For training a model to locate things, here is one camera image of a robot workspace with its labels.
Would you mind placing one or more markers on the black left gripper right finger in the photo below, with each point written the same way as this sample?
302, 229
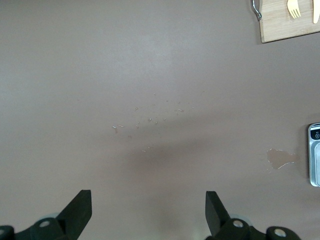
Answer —
222, 225

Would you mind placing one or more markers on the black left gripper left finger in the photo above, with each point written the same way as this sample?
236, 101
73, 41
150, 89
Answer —
72, 220

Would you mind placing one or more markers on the silver digital kitchen scale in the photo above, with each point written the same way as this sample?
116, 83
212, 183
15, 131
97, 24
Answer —
314, 155

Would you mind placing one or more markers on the wooden cutting board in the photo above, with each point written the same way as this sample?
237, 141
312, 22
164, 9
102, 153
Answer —
277, 27

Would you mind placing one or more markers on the yellow plastic fork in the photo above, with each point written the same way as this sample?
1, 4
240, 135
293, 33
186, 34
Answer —
293, 7

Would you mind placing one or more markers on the yellow plastic knife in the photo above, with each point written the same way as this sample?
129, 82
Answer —
315, 12

